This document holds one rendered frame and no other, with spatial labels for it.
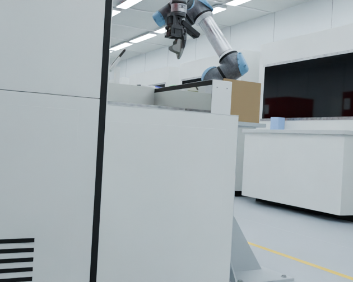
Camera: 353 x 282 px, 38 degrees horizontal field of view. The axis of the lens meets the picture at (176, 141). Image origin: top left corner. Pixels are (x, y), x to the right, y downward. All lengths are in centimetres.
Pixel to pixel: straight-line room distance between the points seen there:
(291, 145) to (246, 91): 307
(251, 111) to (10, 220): 153
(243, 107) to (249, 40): 591
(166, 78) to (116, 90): 648
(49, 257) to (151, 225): 47
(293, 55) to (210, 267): 438
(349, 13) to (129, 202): 544
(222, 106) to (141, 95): 57
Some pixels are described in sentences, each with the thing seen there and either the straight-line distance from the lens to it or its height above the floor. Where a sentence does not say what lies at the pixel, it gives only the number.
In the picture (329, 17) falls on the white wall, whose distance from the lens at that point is 717.
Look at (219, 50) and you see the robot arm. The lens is 281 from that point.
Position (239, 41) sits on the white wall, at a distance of 874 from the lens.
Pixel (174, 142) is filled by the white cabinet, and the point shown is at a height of 70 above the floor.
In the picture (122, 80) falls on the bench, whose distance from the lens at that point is 1088.
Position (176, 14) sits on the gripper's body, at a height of 129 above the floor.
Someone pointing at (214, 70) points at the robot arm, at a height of 110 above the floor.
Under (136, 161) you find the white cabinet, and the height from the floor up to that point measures 62.
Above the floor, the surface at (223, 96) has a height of 90.
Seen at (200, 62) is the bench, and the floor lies 194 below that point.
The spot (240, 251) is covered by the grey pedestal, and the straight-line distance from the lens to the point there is 284.
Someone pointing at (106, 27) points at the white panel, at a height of 104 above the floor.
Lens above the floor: 70
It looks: level
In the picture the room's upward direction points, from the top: 3 degrees clockwise
